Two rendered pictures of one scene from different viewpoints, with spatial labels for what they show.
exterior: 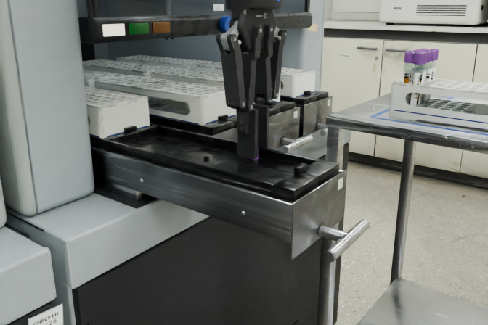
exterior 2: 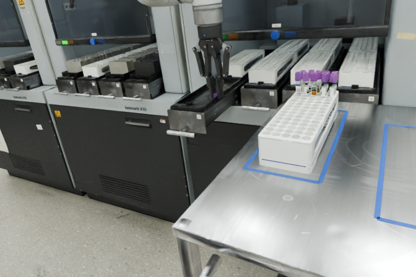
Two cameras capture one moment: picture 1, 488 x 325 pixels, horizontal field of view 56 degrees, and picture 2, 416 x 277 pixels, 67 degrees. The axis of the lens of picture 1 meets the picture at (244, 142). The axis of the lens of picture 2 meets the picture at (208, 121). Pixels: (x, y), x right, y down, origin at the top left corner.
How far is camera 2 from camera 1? 112 cm
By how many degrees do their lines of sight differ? 78
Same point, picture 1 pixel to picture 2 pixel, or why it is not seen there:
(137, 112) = (234, 70)
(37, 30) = (192, 36)
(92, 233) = not seen: hidden behind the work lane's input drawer
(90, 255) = not seen: hidden behind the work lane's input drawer
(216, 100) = (257, 73)
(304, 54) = (389, 57)
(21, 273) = (167, 104)
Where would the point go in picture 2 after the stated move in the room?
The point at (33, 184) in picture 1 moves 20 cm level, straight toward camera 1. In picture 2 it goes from (192, 84) to (149, 96)
